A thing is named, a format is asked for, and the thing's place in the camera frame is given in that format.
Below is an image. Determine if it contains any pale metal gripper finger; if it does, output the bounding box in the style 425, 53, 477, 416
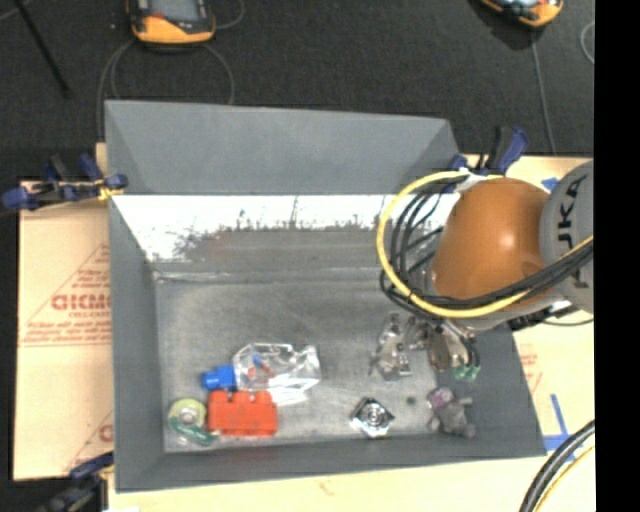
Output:
368, 345, 414, 382
377, 312, 407, 352

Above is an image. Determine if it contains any shiny round metal piece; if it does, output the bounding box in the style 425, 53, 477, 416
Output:
348, 396, 396, 440

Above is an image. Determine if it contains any grey and purple toy animal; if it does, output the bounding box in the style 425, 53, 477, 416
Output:
425, 385, 477, 440

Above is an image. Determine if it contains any grey metal bin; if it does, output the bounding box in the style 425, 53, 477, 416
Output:
103, 99, 547, 494

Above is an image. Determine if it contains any clear plastic bottle, blue cap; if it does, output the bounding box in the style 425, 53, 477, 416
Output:
201, 342, 322, 406

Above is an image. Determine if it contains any red toy brick block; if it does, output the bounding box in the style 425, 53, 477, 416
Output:
206, 389, 279, 437

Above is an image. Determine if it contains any green tape dispenser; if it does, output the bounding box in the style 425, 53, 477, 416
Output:
167, 397, 219, 447

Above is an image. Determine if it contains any brown cardboard board, red print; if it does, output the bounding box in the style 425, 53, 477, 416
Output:
12, 142, 595, 482

